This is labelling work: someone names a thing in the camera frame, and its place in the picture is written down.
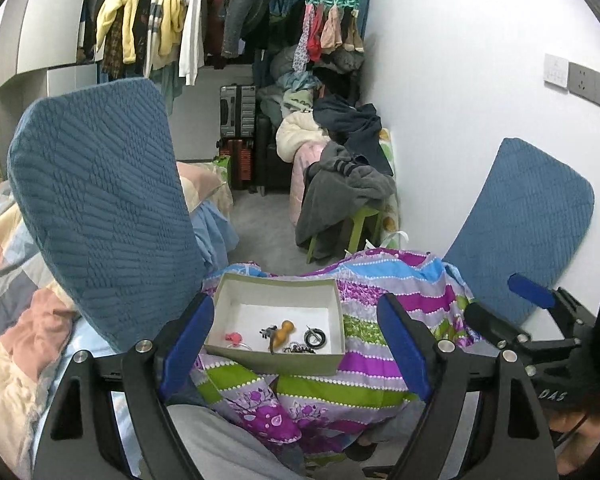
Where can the green white cardboard box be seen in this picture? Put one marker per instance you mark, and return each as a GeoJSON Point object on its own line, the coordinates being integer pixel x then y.
{"type": "Point", "coordinates": [246, 305]}

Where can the green plastic stool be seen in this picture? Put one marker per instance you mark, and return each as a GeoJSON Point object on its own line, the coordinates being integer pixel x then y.
{"type": "Point", "coordinates": [358, 222]}

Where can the person's right hand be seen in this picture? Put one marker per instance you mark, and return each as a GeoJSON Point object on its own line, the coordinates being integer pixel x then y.
{"type": "Point", "coordinates": [583, 442]}

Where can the dark navy garment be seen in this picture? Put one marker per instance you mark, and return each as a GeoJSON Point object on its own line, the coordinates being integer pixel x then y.
{"type": "Point", "coordinates": [356, 128]}

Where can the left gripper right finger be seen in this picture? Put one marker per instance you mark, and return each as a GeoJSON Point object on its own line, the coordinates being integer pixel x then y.
{"type": "Point", "coordinates": [410, 344]}

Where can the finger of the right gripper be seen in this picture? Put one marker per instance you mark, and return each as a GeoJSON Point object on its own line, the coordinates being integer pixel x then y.
{"type": "Point", "coordinates": [527, 289]}
{"type": "Point", "coordinates": [491, 327]}

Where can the grey hard suitcase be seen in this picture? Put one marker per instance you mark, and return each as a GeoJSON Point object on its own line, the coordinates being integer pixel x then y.
{"type": "Point", "coordinates": [238, 110]}

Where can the pink cream pillow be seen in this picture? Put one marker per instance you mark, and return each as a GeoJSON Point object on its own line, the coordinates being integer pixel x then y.
{"type": "Point", "coordinates": [199, 180]}

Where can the grey clothes pile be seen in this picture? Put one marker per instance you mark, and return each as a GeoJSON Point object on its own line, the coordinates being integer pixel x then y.
{"type": "Point", "coordinates": [335, 188]}

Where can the small blue quilted cushion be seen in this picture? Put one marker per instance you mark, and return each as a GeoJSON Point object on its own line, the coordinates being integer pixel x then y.
{"type": "Point", "coordinates": [530, 217]}

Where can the light blue blanket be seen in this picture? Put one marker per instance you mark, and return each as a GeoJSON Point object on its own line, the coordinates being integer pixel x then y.
{"type": "Point", "coordinates": [215, 236]}

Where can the large blue quilted cushion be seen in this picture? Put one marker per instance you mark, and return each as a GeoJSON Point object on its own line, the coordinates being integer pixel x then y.
{"type": "Point", "coordinates": [94, 175]}

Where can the yellow hanging jacket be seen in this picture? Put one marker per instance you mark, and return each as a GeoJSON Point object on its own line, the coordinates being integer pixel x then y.
{"type": "Point", "coordinates": [105, 18]}

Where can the grey wall socket strip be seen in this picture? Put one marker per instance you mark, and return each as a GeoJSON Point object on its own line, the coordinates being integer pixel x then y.
{"type": "Point", "coordinates": [584, 82]}

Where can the black hair clip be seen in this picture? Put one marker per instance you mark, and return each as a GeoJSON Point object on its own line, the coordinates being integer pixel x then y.
{"type": "Point", "coordinates": [270, 333]}

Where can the white hanging shirt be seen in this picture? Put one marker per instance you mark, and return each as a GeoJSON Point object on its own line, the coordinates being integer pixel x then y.
{"type": "Point", "coordinates": [192, 45]}

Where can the orange gourd-shaped pendant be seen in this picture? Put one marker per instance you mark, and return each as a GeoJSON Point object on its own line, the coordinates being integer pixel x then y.
{"type": "Point", "coordinates": [280, 335]}

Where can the pink hair clip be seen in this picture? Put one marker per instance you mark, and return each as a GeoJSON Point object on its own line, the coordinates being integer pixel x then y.
{"type": "Point", "coordinates": [233, 339]}

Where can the colourful patterned cloth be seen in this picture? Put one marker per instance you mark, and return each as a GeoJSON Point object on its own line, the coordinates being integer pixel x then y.
{"type": "Point", "coordinates": [322, 415]}

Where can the cream fluffy blanket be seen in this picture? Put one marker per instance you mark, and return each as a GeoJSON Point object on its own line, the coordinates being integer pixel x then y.
{"type": "Point", "coordinates": [296, 129]}

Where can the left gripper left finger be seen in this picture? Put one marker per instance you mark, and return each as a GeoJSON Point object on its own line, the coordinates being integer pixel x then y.
{"type": "Point", "coordinates": [179, 343]}

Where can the patchwork bed quilt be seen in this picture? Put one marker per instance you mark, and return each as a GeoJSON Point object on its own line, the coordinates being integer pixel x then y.
{"type": "Point", "coordinates": [36, 322]}

